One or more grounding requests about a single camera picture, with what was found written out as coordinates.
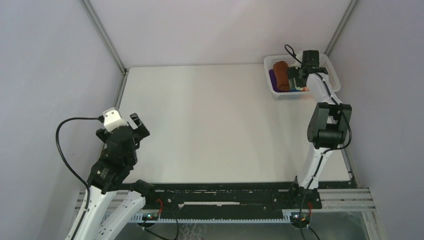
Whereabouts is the right controller board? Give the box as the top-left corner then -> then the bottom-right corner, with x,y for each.
290,213 -> 310,222

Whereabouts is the brown towel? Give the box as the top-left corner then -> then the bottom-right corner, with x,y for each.
273,61 -> 291,92

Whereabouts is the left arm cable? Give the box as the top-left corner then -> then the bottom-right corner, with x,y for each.
55,116 -> 181,240

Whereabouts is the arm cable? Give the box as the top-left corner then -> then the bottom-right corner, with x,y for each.
55,116 -> 181,240
284,44 -> 353,240

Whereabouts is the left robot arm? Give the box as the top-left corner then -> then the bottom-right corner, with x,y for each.
66,108 -> 157,240

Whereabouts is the left controller board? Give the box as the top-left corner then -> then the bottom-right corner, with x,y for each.
142,213 -> 160,222

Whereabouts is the white slotted cable duct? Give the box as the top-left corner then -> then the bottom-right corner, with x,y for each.
104,211 -> 312,223

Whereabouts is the teal towel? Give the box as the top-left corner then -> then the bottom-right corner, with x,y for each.
290,85 -> 307,92

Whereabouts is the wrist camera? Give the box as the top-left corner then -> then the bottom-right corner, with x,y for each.
295,51 -> 303,68
102,107 -> 129,133

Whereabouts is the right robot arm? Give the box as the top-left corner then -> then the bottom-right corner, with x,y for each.
289,50 -> 352,208

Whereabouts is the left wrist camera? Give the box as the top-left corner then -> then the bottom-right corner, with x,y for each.
102,107 -> 129,133

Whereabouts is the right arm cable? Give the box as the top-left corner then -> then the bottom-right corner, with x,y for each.
284,44 -> 353,240

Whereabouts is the purple rolled towel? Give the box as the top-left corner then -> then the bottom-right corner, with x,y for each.
268,69 -> 282,93

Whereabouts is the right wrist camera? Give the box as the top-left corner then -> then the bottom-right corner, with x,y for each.
295,51 -> 303,68

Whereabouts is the white plastic basket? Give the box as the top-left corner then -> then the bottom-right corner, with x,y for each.
263,53 -> 341,100

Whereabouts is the controller board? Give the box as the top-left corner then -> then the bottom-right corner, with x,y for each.
142,213 -> 160,222
290,213 -> 310,222

